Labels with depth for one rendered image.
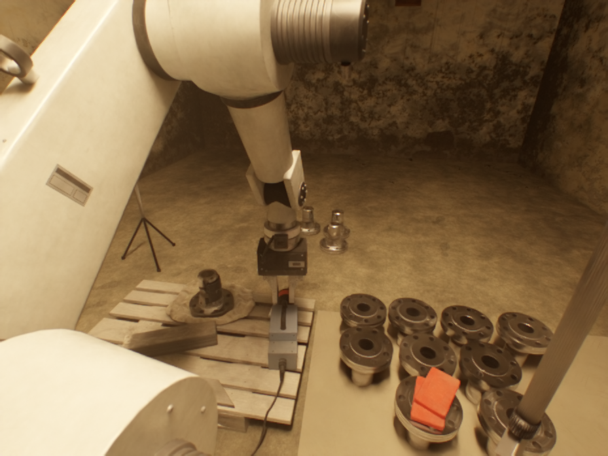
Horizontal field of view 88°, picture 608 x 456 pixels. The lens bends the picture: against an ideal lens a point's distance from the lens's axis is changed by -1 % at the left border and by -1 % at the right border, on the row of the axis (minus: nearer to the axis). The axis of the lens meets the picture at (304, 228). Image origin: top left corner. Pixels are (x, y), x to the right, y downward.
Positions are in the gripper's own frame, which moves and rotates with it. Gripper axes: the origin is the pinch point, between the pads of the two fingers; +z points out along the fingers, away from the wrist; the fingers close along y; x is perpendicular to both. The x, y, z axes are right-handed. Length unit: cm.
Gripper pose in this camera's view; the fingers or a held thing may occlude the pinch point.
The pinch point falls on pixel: (283, 294)
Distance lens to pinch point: 160.8
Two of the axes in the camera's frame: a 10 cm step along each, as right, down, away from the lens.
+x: -0.1, -4.4, 9.0
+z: -0.1, 9.0, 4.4
